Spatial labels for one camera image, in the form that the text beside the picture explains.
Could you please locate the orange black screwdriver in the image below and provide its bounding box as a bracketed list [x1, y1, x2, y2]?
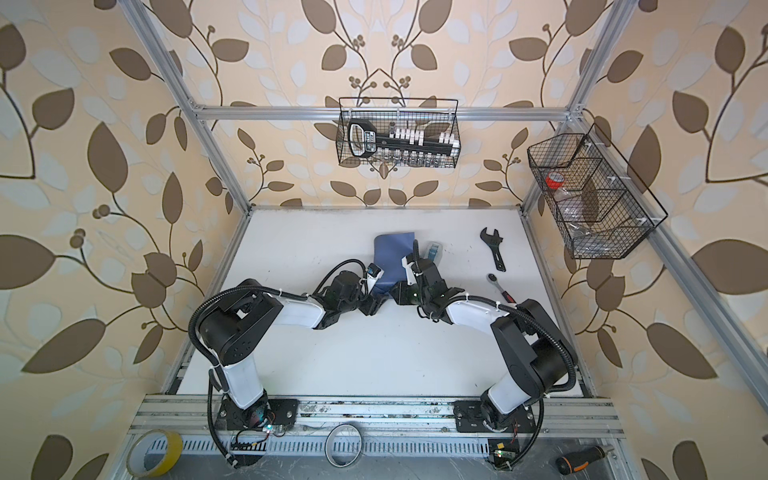
[554, 445, 614, 475]

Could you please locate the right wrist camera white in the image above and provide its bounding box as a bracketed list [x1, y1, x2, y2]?
[401, 253, 422, 286]

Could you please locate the black adjustable wrench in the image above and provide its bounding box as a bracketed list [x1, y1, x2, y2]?
[479, 228, 507, 272]

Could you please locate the grey ring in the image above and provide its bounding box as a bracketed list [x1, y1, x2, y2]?
[323, 422, 365, 469]

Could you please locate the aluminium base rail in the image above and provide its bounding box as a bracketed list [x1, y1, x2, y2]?
[122, 394, 625, 458]

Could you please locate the black socket set rail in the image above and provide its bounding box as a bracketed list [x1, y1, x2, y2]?
[346, 119, 461, 160]

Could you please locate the red capped plastic item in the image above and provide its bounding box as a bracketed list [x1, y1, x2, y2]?
[545, 171, 565, 192]

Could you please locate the red handled ratchet wrench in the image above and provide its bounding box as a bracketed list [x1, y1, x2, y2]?
[487, 273, 515, 304]

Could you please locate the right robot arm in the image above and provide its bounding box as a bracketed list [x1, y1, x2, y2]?
[390, 253, 578, 433]

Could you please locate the yellow tape roll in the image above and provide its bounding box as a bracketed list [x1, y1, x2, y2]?
[126, 429, 183, 479]

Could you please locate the back wire basket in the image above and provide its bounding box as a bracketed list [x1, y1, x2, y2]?
[335, 95, 462, 169]

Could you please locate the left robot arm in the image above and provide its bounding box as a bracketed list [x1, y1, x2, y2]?
[188, 259, 383, 427]

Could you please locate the wire basket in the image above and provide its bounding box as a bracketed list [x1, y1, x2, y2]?
[527, 124, 668, 260]
[335, 95, 462, 169]

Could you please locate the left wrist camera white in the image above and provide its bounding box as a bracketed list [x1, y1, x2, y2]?
[366, 263, 383, 290]

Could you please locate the right wire basket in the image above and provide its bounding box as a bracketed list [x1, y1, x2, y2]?
[527, 124, 668, 260]

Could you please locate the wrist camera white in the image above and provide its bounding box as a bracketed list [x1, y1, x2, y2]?
[401, 253, 422, 286]
[366, 263, 383, 290]

